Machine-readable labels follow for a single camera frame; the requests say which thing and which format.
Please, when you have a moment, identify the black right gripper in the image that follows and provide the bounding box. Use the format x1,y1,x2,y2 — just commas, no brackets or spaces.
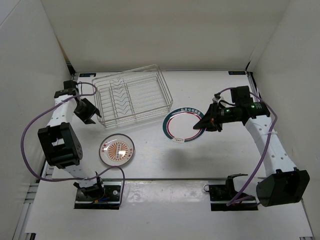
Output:
193,101,241,133

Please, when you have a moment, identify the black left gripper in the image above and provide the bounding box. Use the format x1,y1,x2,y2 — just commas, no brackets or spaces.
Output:
73,97,101,125

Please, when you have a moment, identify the green red rimmed plate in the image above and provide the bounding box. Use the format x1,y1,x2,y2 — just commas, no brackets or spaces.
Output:
162,107,206,143

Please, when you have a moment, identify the silver wire dish rack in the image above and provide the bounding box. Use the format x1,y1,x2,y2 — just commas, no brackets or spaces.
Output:
92,64,174,129

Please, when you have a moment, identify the orange sunburst patterned plate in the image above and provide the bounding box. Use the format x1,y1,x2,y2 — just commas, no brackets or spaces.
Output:
98,133,136,167

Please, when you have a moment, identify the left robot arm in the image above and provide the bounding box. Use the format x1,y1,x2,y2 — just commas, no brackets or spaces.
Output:
37,80,105,200

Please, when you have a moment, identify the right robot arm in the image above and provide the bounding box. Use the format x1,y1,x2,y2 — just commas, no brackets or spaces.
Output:
193,85,310,207

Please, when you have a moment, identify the white front board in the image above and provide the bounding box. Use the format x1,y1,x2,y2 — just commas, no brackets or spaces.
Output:
25,181,313,240

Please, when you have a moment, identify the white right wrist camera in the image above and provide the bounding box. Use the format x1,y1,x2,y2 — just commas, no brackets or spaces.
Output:
212,93,224,104

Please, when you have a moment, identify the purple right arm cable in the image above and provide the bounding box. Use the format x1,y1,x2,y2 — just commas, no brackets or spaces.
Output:
213,87,278,207

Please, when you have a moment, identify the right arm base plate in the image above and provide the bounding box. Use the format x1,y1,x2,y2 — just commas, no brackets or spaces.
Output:
203,173,258,212

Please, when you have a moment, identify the aluminium table front rail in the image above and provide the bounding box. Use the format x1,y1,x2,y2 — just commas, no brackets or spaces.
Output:
41,176,298,183

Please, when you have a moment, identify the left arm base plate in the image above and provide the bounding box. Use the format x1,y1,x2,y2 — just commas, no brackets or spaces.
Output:
73,180,124,210

